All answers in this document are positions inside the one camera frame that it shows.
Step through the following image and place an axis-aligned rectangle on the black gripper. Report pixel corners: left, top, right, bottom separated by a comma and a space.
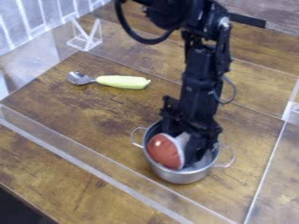
160, 95, 223, 167

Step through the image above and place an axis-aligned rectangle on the red and white plush mushroom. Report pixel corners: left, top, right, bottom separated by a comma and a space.
147, 132, 191, 170

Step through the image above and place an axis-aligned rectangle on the silver pot with handles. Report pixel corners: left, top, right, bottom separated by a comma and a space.
131, 121, 236, 185

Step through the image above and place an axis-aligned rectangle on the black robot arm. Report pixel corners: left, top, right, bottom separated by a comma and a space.
134, 0, 231, 170

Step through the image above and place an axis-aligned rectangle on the clear acrylic triangle stand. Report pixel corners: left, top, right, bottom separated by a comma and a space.
67, 19, 103, 52

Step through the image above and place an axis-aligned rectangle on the spoon with yellow handle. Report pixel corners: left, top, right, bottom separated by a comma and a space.
67, 72, 151, 90

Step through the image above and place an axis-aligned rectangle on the black wall strip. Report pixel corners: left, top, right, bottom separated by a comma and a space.
228, 12, 267, 28

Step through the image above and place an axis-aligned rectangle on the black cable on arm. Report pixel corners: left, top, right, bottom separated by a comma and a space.
114, 0, 176, 46

